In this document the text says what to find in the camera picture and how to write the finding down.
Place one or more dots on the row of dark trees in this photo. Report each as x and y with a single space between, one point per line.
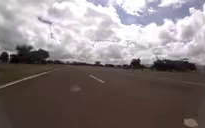
26 55

